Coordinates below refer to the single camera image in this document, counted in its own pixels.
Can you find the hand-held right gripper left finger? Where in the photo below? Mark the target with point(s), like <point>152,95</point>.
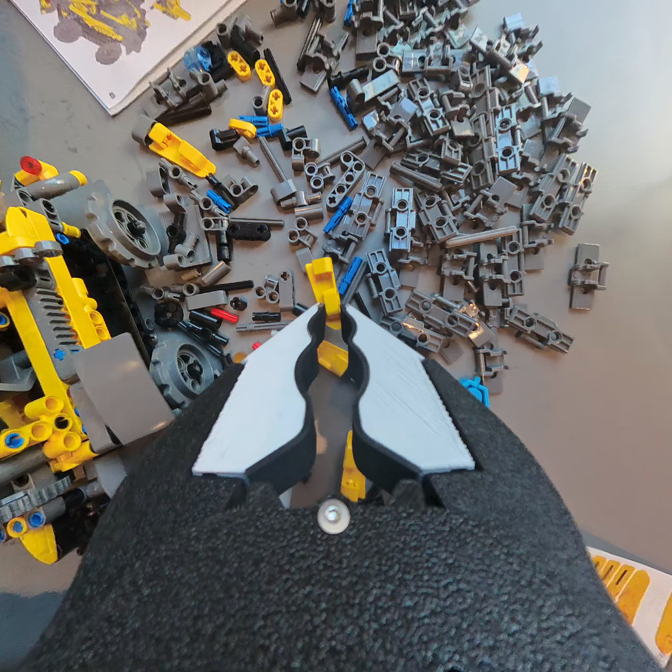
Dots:
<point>252,414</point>

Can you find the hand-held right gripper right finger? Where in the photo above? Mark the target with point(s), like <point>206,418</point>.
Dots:
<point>414,409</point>

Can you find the yellow brick vehicle model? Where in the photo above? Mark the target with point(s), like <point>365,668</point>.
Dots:
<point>115,378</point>

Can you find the blue brick separator tool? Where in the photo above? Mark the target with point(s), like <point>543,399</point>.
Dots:
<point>475,392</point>

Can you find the pile of grey brick pieces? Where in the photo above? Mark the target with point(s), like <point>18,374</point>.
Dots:
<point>472,157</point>

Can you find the instruction booklet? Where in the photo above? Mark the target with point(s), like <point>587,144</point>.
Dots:
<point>131,63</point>

